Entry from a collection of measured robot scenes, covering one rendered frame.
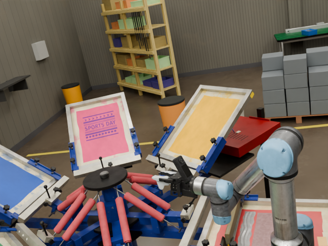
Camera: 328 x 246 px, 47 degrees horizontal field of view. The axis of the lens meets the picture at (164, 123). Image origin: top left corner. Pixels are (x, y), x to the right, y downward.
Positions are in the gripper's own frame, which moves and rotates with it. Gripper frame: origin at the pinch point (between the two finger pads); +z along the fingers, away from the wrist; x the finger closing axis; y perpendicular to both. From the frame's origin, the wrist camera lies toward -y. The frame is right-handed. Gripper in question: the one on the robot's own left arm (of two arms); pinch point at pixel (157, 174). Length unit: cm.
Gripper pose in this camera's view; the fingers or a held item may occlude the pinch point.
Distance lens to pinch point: 168.2
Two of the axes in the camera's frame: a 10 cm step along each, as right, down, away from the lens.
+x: 5.7, -2.5, 7.8
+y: 1.1, 9.7, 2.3
